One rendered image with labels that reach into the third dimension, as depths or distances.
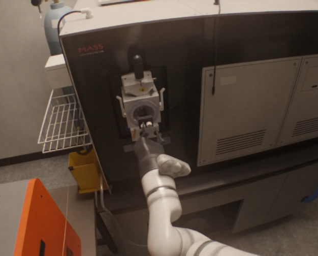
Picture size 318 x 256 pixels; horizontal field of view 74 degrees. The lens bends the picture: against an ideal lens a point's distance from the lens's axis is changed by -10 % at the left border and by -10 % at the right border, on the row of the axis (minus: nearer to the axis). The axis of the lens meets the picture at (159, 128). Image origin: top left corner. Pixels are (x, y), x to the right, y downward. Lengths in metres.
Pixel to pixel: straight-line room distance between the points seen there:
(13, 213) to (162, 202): 0.38
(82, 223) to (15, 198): 0.45
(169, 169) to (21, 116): 1.88
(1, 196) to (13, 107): 1.57
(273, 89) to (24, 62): 1.71
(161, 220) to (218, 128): 0.56
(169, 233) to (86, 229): 0.66
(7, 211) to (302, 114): 1.15
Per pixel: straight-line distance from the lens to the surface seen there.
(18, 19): 1.91
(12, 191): 0.72
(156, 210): 0.48
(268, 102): 0.98
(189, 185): 1.07
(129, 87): 0.66
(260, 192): 1.33
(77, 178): 1.03
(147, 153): 0.58
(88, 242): 1.03
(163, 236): 0.44
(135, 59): 0.63
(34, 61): 1.98
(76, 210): 1.12
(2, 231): 0.66
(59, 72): 1.05
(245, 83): 0.87
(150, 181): 0.52
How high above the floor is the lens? 1.60
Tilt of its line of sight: 40 degrees down
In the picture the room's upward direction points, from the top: 5 degrees counter-clockwise
